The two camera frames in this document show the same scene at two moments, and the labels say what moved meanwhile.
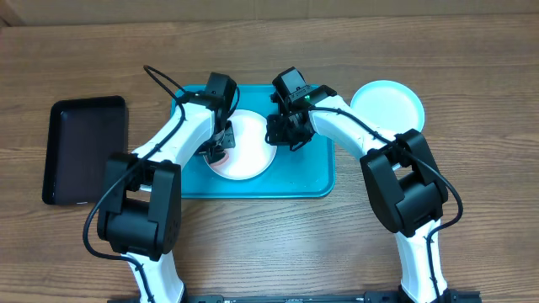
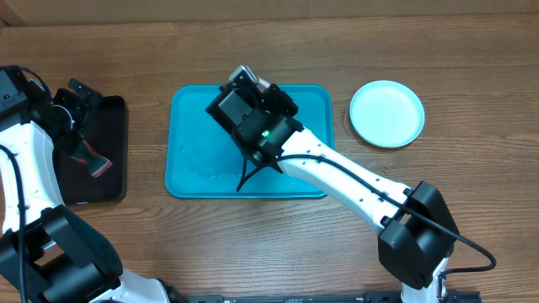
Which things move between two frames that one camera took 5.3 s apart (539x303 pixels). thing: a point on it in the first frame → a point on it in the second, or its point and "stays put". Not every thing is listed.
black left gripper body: [222, 140] → [72, 112]
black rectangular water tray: [82, 134] stays put
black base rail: [370, 297] stays put
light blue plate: [390, 105] stays put
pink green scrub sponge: [222, 162] → [97, 164]
